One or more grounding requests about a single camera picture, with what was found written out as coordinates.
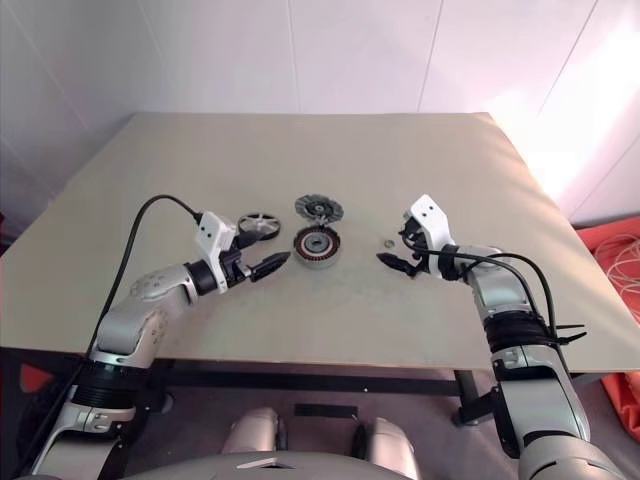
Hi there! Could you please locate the silver right robot leg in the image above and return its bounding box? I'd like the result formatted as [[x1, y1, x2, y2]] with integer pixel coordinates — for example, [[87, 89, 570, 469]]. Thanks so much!
[[351, 416, 422, 480]]

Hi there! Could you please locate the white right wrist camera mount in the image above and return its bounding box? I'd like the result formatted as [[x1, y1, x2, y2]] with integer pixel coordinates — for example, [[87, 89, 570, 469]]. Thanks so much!
[[403, 193, 454, 279]]

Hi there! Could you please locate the grey finned rotor disc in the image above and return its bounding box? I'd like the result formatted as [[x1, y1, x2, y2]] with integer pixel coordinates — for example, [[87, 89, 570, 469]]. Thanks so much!
[[294, 193, 343, 228]]

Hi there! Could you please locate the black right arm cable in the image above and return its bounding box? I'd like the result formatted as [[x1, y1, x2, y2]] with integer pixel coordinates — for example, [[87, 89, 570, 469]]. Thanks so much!
[[404, 242, 559, 346]]

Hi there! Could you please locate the black right arm cable tie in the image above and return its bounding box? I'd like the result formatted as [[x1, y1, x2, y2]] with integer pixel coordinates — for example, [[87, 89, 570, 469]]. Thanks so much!
[[548, 323, 590, 347]]

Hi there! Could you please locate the black table frame bar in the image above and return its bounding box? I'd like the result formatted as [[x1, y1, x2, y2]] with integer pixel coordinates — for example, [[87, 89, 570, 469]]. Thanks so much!
[[162, 360, 462, 397]]

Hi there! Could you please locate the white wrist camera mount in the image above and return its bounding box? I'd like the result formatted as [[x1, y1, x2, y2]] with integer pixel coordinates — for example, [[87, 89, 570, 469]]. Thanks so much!
[[193, 212, 239, 292], [403, 193, 454, 279]]

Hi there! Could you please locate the white cord coil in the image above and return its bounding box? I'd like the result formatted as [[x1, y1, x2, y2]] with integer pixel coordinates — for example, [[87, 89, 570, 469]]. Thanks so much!
[[594, 234, 640, 321]]

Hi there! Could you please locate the silver robot leg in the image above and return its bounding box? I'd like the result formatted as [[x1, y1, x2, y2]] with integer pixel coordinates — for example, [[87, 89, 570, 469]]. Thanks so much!
[[351, 416, 422, 480], [222, 406, 290, 457]]

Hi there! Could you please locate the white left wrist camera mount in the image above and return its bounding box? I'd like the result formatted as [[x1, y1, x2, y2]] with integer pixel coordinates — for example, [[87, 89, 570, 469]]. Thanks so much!
[[193, 212, 239, 292]]

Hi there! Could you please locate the spoked grey wheel cover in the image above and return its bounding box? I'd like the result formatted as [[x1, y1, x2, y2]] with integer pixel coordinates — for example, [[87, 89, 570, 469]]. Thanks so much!
[[237, 211, 283, 242]]

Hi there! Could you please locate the silver left robot leg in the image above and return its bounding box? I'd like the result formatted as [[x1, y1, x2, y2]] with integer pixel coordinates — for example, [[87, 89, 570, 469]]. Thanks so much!
[[222, 406, 290, 457]]

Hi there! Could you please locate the black table leg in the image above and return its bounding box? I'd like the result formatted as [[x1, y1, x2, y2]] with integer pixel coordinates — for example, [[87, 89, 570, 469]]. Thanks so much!
[[451, 369, 501, 430]]

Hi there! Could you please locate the grey robot torso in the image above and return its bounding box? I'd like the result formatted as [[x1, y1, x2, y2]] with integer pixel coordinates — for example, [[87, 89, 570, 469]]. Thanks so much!
[[114, 449, 401, 480]]

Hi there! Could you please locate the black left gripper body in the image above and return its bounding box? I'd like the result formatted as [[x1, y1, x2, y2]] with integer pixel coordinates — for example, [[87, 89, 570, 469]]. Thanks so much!
[[222, 247, 258, 290]]

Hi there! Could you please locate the orange fabric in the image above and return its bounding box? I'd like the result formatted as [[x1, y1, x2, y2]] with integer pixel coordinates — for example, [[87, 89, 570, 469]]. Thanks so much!
[[574, 227, 640, 321], [599, 369, 640, 437]]

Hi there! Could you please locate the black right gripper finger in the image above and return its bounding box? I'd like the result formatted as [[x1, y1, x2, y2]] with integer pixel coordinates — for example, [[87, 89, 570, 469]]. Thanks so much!
[[396, 214, 419, 241], [375, 252, 417, 275]]

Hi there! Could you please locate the grey motor stator base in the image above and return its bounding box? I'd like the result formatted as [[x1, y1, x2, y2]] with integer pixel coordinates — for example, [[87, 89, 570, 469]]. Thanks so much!
[[290, 225, 344, 273]]

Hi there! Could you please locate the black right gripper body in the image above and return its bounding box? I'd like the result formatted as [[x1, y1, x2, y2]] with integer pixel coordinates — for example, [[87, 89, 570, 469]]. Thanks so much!
[[403, 229, 442, 280]]

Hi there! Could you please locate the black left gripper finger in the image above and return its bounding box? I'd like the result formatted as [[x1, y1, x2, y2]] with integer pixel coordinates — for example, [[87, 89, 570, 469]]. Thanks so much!
[[232, 234, 265, 253], [250, 252, 291, 284]]

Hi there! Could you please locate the red object under table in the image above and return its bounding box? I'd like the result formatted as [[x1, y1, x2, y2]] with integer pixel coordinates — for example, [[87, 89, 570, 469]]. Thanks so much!
[[19, 363, 52, 397]]

